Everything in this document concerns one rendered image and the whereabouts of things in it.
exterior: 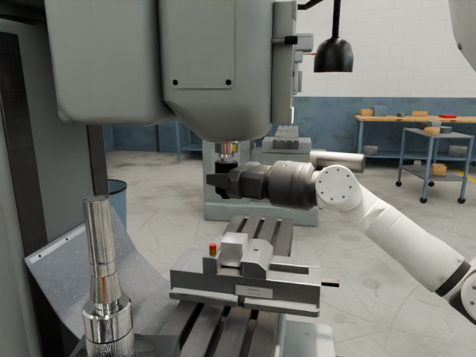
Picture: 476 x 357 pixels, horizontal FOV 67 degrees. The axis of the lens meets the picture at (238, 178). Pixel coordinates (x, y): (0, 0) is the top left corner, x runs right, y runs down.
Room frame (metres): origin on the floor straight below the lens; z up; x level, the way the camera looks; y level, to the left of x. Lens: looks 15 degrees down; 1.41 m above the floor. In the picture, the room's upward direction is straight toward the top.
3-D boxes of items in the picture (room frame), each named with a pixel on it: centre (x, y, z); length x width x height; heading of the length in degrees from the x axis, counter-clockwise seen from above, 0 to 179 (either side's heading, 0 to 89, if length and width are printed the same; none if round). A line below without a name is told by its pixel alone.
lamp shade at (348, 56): (0.70, -0.18, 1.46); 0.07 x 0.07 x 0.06
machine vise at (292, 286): (0.78, -0.02, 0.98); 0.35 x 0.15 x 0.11; 78
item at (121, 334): (0.32, 0.13, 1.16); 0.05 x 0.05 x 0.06
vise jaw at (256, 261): (0.77, -0.05, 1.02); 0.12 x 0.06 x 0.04; 168
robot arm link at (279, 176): (0.67, -0.06, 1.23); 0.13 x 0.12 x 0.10; 153
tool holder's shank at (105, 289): (0.32, 0.13, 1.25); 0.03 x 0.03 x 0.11
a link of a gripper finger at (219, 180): (0.68, 0.04, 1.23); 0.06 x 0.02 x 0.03; 63
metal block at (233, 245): (0.78, 0.01, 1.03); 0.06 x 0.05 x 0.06; 168
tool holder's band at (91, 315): (0.32, 0.13, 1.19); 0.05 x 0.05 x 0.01
